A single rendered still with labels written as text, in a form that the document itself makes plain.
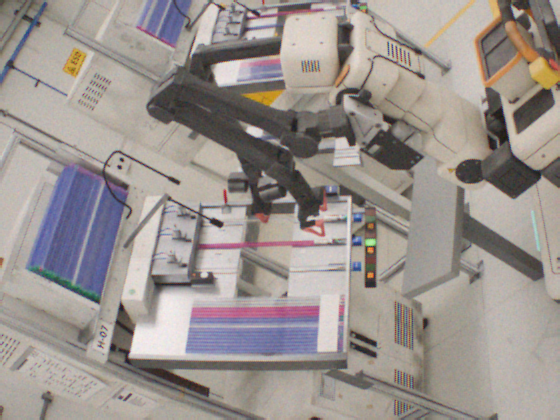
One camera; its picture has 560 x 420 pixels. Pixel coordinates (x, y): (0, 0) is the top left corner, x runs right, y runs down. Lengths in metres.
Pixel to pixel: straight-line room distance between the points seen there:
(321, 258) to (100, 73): 1.47
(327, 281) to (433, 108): 0.75
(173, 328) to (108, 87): 1.43
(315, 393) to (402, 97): 1.12
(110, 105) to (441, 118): 1.93
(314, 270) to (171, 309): 0.50
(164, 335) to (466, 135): 1.17
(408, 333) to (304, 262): 0.71
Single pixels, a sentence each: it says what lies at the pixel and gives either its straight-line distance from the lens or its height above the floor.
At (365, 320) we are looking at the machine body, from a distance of 2.96.
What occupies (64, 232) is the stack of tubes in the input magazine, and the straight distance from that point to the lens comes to 2.58.
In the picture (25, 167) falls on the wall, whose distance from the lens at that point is 4.68.
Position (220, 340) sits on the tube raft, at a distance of 2.43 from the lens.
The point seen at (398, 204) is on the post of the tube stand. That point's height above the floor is 0.36.
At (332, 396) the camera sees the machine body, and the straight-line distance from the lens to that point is 2.67.
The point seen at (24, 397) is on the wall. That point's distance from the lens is 3.94.
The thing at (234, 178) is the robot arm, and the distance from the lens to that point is 2.58.
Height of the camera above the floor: 1.93
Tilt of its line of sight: 22 degrees down
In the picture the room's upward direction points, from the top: 62 degrees counter-clockwise
